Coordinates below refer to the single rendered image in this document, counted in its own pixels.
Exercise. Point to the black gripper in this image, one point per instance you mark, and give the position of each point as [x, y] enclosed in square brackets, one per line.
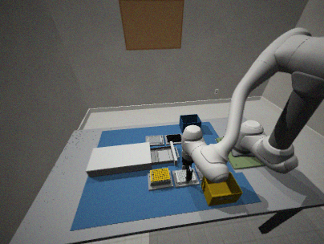
[187, 165]

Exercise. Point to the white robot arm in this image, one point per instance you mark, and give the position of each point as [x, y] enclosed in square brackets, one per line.
[295, 52]

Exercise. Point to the blue bench mat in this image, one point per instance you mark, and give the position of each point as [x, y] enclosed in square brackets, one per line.
[125, 197]

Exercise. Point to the yellow bin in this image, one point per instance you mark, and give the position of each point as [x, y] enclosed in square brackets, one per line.
[221, 193]

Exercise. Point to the black assay plate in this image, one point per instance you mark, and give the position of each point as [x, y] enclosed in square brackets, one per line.
[174, 138]

